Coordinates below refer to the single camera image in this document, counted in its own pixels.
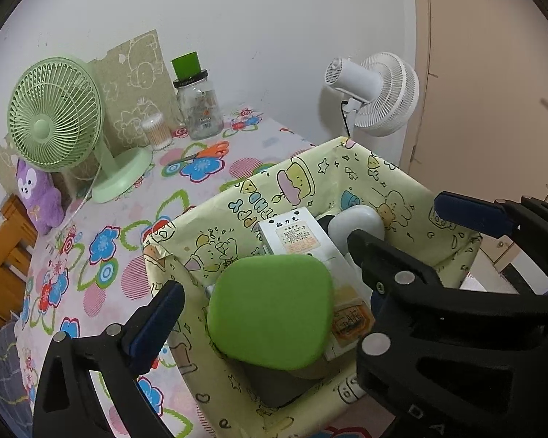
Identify white labelled power adapter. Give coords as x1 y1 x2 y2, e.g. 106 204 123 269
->
258 207 374 361

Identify white earbuds case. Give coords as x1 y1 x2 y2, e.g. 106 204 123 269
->
327 205 385 255

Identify green round mirror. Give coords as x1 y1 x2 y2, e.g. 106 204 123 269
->
207 254 334 371

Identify plaid blue bedding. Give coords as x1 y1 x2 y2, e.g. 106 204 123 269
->
0 321 32 437

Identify beige door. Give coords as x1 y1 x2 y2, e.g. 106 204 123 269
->
401 0 548 202

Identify yellow cartoon storage box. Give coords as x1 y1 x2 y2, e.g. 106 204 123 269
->
143 138 481 437

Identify floral tablecloth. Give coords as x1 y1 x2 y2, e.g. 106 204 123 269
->
13 106 330 438

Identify wooden chair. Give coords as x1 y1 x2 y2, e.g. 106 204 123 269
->
0 195 37 327

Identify purple plush toy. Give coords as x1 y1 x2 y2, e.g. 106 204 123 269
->
16 158 65 235

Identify white standing fan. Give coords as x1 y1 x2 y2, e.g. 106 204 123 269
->
324 51 420 138

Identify cotton swab container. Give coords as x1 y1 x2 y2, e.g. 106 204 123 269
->
141 113 173 151

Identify green desk fan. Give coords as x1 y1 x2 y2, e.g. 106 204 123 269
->
7 57 152 204

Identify beige cartoon cardboard panel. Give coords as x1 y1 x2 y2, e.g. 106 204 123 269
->
0 30 178 193

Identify glass jar green lid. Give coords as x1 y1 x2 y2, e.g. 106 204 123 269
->
172 51 224 141

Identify orange handled scissors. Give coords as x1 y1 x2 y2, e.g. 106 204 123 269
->
169 141 229 165

